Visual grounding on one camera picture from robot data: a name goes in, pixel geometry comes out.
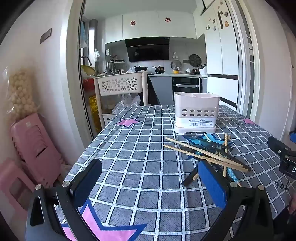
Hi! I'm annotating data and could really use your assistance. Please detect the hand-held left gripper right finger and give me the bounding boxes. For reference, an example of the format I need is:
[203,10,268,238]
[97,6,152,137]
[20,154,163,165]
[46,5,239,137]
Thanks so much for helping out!
[197,160,276,241]

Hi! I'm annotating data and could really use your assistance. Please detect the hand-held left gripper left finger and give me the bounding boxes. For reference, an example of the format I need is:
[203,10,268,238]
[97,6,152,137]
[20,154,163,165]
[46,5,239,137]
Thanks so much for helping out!
[25,159,103,241]

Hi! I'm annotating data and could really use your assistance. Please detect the blue polka-dot stick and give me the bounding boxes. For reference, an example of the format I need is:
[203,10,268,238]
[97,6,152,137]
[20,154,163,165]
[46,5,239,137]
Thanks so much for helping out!
[226,167,241,187]

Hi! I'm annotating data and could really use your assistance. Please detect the grey translucent plastic spoon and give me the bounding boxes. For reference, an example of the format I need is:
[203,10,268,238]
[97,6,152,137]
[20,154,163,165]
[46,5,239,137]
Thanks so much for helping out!
[182,167,199,187]
[185,144,252,172]
[199,138,234,151]

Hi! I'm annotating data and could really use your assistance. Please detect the white perforated utensil holder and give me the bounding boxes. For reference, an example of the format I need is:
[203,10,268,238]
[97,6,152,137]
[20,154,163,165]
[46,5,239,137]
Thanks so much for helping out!
[173,91,220,134]

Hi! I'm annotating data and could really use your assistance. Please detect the grey checked star tablecloth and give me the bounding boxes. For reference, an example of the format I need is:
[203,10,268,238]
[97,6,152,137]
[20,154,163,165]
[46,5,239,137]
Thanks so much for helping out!
[53,105,296,241]

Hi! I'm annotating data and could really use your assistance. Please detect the pink folding stool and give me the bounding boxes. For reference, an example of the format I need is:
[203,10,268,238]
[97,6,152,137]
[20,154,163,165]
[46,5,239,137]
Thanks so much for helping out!
[10,113,64,189]

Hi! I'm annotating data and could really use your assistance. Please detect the yellow packet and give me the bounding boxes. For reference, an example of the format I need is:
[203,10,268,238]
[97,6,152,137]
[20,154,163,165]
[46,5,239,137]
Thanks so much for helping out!
[89,95,102,135]

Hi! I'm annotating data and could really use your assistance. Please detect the clear plastic bag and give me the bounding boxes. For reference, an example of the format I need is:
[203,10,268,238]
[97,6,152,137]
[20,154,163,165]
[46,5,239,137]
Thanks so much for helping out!
[112,94,141,114]

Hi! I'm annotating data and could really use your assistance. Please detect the black built-in oven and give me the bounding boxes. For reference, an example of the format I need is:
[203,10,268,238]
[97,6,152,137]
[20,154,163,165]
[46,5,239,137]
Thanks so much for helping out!
[172,77,204,101]

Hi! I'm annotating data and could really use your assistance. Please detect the red basin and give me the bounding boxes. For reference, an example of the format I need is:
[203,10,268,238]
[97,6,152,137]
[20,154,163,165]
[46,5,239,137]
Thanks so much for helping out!
[82,79,96,92]

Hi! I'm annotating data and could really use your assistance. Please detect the white flower-cutout trolley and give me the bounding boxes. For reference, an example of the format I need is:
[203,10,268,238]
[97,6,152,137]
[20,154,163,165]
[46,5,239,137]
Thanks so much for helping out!
[94,71,148,130]

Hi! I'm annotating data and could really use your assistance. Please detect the bag of white balls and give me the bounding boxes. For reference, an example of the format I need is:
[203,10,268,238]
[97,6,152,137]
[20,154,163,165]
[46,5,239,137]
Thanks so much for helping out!
[3,67,38,121]

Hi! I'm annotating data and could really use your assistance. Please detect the yellow-green basin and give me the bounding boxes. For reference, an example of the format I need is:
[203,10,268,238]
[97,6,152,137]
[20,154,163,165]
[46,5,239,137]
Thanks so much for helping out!
[81,65,96,75]

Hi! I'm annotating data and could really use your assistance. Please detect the round multi-hole black pan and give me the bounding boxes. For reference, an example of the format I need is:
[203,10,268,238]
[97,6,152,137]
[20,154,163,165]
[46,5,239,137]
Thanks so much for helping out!
[188,54,203,66]

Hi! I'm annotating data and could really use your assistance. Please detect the spice rack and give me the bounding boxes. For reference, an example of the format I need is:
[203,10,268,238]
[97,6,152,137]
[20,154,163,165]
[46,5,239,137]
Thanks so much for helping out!
[113,61,126,73]

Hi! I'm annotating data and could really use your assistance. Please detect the curved kitchen faucet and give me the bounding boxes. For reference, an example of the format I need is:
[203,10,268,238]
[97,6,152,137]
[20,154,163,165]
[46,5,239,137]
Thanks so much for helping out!
[80,56,93,67]

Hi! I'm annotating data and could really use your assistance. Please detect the fridge magnets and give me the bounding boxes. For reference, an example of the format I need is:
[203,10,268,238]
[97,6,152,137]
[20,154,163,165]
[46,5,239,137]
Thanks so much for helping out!
[205,1,230,32]

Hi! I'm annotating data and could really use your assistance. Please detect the black range hood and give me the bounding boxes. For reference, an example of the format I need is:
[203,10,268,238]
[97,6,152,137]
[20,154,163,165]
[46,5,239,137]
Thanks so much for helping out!
[125,37,170,62]

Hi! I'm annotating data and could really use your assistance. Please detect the blue hanging cloth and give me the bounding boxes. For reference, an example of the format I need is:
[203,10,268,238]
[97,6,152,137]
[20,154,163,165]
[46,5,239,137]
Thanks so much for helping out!
[81,22,87,48]

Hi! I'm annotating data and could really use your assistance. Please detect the grey wall switch panel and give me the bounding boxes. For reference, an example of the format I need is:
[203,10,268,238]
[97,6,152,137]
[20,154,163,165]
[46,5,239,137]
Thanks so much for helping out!
[40,28,53,44]

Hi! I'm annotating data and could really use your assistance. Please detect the white wall cabinets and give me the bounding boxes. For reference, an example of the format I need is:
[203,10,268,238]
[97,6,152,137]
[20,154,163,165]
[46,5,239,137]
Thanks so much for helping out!
[105,10,206,44]

